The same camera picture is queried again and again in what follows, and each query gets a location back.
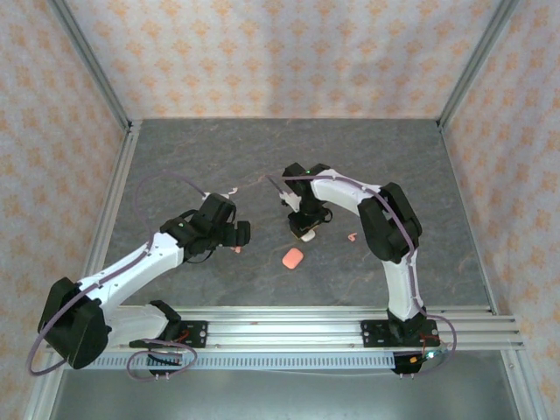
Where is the aluminium table side rail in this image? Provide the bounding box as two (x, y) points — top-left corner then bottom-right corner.
(437, 122), (548, 420)
(24, 120), (142, 420)

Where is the pink earbud charging case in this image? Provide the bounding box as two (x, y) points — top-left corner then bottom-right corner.
(282, 248), (305, 270)

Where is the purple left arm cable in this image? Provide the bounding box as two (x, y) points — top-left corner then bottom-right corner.
(26, 171), (207, 382)

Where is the circuit board with lights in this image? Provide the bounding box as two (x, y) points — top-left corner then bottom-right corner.
(393, 348), (450, 378)

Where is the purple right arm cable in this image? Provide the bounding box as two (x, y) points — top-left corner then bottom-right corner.
(261, 173), (459, 378)

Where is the grey slotted cable duct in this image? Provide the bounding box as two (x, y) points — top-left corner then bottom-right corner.
(94, 352), (397, 372)

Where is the aluminium frame post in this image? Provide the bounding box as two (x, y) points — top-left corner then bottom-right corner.
(45, 0), (135, 132)
(437, 0), (522, 130)

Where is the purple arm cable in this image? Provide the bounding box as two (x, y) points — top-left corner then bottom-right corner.
(26, 171), (207, 382)
(261, 173), (459, 378)

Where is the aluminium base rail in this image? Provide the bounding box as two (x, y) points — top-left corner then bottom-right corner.
(102, 305), (526, 351)

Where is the grey metal sheet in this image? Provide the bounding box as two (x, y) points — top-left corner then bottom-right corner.
(47, 369), (522, 420)

